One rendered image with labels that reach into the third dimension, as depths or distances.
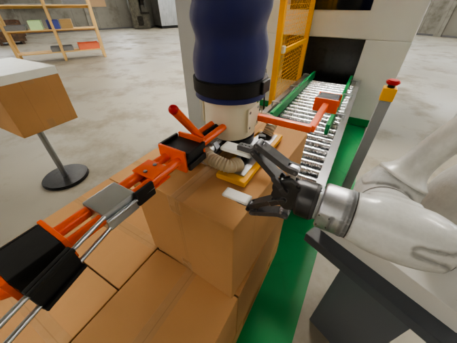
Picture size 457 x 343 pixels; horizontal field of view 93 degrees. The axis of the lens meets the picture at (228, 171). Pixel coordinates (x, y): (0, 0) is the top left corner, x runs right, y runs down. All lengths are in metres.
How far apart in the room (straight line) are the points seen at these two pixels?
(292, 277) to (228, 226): 1.08
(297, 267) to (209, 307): 0.87
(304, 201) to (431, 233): 0.18
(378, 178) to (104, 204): 0.55
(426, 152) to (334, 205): 0.22
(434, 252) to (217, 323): 0.66
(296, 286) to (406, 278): 0.87
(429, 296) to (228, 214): 0.55
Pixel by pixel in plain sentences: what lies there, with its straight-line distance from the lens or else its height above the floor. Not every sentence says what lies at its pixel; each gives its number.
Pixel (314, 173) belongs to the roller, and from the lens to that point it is 1.46.
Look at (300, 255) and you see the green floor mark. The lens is 1.69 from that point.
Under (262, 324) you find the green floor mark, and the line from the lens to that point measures 1.46.
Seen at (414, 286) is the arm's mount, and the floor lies 0.80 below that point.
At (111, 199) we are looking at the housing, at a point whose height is 1.10.
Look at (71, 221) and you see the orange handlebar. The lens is 0.47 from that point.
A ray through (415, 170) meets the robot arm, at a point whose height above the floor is 1.12.
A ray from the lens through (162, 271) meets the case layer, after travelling 0.99.
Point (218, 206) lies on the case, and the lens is 0.61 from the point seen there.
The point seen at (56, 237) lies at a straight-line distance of 0.43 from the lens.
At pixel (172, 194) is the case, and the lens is 0.66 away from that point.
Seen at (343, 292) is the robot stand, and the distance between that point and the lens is 1.14.
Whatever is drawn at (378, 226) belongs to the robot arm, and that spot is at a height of 1.11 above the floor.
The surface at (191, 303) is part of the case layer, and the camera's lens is 0.91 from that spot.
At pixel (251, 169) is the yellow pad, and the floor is 0.97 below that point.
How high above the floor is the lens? 1.39
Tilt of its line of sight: 38 degrees down
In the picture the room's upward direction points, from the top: straight up
